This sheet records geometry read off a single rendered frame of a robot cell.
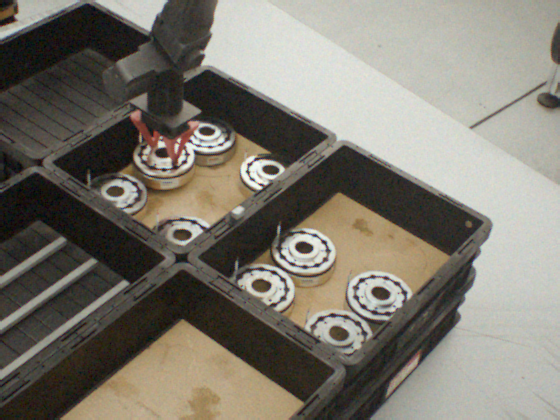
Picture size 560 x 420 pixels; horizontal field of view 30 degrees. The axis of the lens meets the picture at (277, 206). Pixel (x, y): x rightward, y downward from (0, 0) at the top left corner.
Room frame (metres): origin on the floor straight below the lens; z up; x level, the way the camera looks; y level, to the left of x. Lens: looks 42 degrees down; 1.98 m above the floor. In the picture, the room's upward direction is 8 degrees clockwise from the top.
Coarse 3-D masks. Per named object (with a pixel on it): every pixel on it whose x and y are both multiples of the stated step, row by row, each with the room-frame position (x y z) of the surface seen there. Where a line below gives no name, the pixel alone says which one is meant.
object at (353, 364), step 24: (336, 144) 1.36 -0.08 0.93; (312, 168) 1.29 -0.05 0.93; (384, 168) 1.32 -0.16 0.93; (432, 192) 1.27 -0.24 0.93; (480, 216) 1.23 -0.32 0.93; (216, 240) 1.09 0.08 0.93; (480, 240) 1.18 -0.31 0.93; (192, 264) 1.04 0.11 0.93; (456, 264) 1.12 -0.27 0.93; (240, 288) 1.00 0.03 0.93; (432, 288) 1.06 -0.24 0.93; (264, 312) 0.97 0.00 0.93; (408, 312) 1.00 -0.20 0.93; (312, 336) 0.94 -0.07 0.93; (384, 336) 0.95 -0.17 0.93; (360, 360) 0.90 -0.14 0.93
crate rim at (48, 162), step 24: (192, 72) 1.51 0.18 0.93; (216, 72) 1.52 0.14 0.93; (264, 96) 1.47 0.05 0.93; (120, 120) 1.34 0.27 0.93; (72, 144) 1.27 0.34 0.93; (48, 168) 1.20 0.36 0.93; (288, 168) 1.28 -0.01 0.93; (264, 192) 1.21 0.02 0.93; (120, 216) 1.12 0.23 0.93; (168, 240) 1.08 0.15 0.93; (192, 240) 1.09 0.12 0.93
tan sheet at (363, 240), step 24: (312, 216) 1.29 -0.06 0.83; (336, 216) 1.30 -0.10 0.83; (360, 216) 1.30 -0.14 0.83; (336, 240) 1.24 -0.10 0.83; (360, 240) 1.24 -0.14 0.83; (384, 240) 1.25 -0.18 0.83; (408, 240) 1.26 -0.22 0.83; (264, 264) 1.16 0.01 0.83; (336, 264) 1.18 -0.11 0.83; (360, 264) 1.19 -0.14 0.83; (384, 264) 1.20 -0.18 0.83; (408, 264) 1.20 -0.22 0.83; (432, 264) 1.21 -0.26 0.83; (312, 288) 1.12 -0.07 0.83; (336, 288) 1.13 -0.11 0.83; (312, 312) 1.07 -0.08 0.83
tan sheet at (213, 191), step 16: (240, 144) 1.45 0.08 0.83; (240, 160) 1.41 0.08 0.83; (208, 176) 1.35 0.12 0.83; (224, 176) 1.36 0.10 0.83; (160, 192) 1.29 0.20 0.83; (176, 192) 1.30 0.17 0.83; (192, 192) 1.30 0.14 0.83; (208, 192) 1.31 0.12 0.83; (224, 192) 1.32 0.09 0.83; (240, 192) 1.32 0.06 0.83; (160, 208) 1.25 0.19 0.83; (176, 208) 1.26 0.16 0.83; (192, 208) 1.26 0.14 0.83; (208, 208) 1.27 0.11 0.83; (224, 208) 1.28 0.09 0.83; (208, 224) 1.23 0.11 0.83
